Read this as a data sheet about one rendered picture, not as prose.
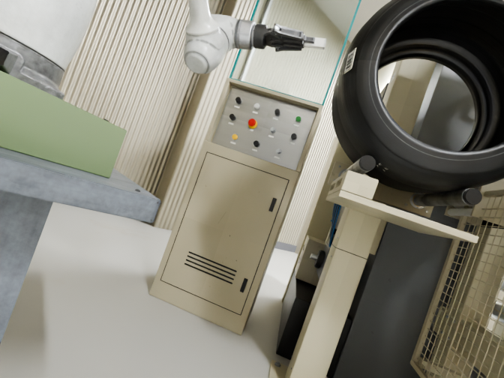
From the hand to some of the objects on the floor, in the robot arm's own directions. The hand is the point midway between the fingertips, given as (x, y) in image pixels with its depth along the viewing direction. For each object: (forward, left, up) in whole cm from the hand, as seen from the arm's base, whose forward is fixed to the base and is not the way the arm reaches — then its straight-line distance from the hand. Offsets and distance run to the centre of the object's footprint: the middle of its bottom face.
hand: (314, 43), depth 95 cm
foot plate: (+60, -8, -120) cm, 135 cm away
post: (+60, -8, -120) cm, 135 cm away
